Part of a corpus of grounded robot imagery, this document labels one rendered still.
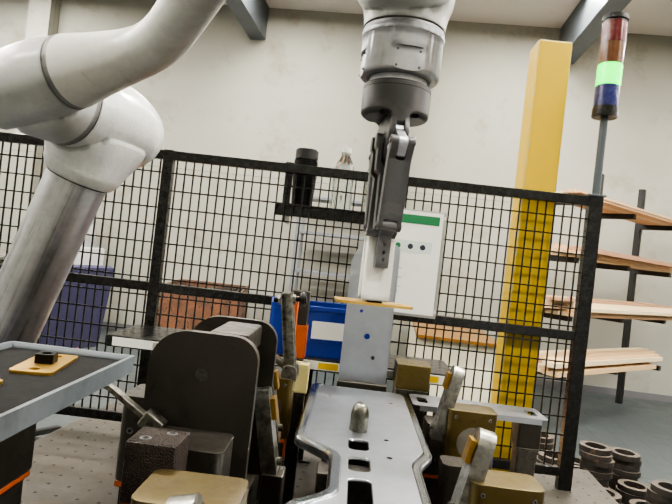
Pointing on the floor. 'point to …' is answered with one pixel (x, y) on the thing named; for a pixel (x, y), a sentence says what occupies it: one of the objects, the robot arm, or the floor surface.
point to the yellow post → (550, 57)
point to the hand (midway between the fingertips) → (376, 268)
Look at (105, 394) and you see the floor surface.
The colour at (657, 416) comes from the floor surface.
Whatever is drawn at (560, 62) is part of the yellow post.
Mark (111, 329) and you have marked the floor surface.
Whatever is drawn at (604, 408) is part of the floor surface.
